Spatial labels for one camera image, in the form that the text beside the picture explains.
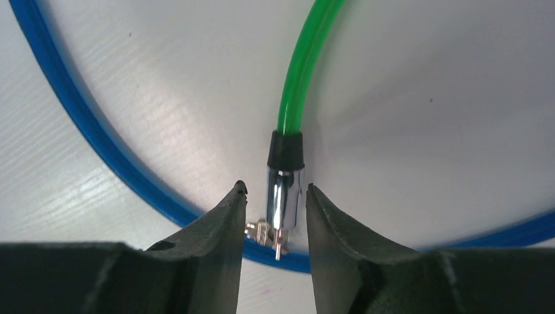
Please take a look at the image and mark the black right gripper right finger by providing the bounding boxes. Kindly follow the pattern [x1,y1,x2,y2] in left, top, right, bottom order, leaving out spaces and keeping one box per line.
[306,184,554,313]

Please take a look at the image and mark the green cable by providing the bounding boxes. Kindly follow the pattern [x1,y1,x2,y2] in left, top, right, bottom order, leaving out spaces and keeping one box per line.
[265,0,348,230]

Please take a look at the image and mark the blue cable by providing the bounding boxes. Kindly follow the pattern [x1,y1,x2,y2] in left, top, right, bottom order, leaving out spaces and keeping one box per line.
[9,0,555,275]

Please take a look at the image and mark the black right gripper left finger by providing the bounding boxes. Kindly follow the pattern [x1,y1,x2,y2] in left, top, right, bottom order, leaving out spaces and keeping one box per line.
[1,181,247,313]

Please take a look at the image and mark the green cable lock keys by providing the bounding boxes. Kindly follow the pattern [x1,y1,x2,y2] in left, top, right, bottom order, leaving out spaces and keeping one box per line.
[244,218,289,261]

